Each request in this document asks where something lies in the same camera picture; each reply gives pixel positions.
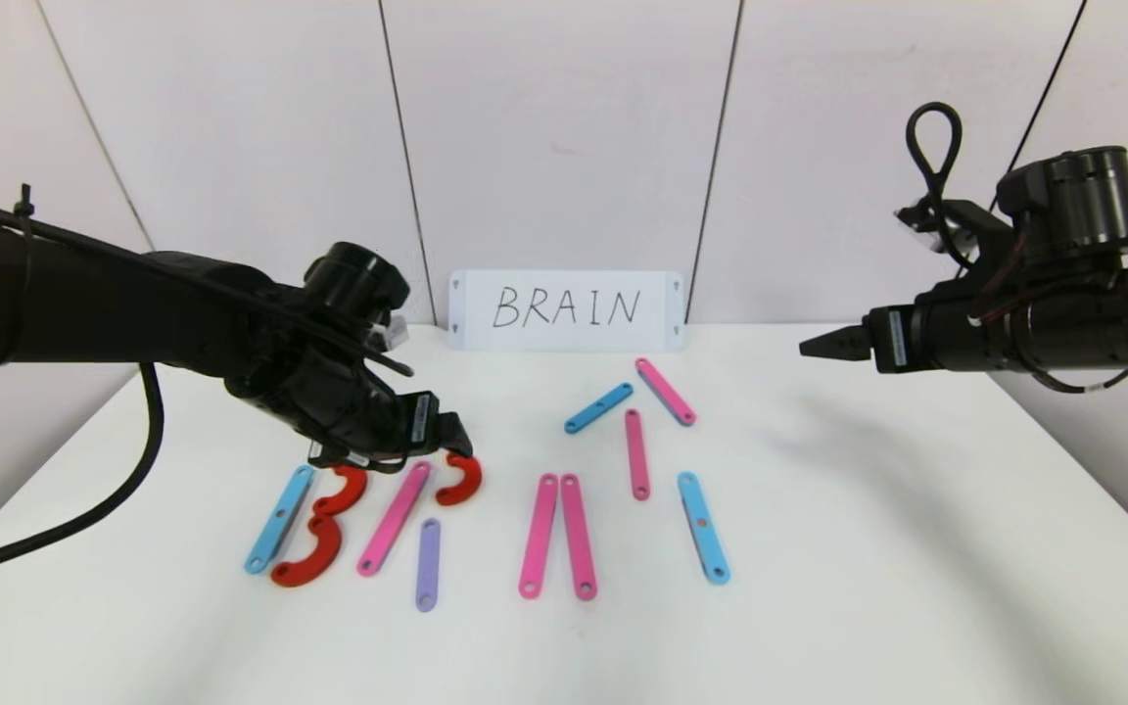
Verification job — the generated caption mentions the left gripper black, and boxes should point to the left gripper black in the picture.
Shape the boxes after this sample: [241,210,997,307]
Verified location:
[309,357,474,469]

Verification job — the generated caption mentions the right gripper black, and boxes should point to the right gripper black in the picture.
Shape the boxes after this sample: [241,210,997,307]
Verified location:
[798,293,989,374]

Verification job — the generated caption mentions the small red curved piece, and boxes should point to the small red curved piece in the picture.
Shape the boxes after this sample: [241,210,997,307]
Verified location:
[435,452,484,507]

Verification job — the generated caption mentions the long pink bar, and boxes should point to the long pink bar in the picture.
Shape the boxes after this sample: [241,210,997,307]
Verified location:
[519,474,560,599]
[625,409,651,501]
[560,474,598,600]
[357,461,432,577]

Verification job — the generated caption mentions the short purple bar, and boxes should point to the short purple bar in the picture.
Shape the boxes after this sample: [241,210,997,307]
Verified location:
[415,519,442,613]

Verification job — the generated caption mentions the short blue bar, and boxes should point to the short blue bar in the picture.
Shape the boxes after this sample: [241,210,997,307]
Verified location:
[564,383,635,435]

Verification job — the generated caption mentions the pink bar with grey underside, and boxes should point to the pink bar with grey underside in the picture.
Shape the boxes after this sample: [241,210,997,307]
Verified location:
[634,358,697,427]

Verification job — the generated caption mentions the white BRAIN sign card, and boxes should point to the white BRAIN sign card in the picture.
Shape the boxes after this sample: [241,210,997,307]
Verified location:
[448,270,684,353]

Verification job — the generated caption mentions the long blue bar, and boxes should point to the long blue bar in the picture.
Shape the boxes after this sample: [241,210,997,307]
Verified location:
[678,472,730,586]
[244,465,315,575]

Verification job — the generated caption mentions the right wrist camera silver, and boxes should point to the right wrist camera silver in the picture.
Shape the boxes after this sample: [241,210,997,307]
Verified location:
[895,201,981,258]

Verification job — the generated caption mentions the black looped camera cable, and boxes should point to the black looped camera cable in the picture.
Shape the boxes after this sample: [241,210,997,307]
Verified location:
[906,102,978,270]

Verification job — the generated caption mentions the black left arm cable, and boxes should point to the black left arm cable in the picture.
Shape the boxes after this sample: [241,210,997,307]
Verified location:
[0,181,418,588]

